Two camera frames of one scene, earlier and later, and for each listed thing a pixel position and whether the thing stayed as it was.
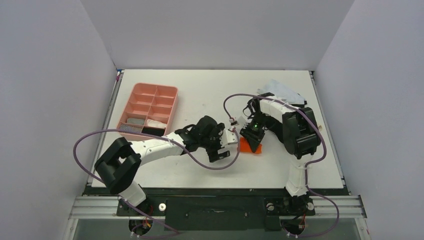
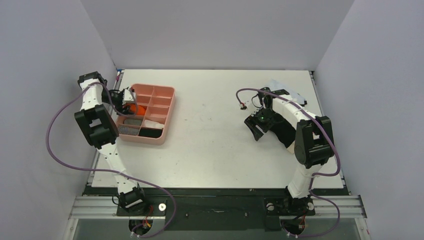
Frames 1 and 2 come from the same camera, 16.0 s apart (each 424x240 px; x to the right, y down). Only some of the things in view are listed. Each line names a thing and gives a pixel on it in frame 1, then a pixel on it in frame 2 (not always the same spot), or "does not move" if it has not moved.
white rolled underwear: [157, 124] does not move
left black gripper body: [212, 143] → [115, 98]
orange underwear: [245, 147] → [140, 109]
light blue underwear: [275, 88] does not move
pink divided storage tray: [149, 108] does not move
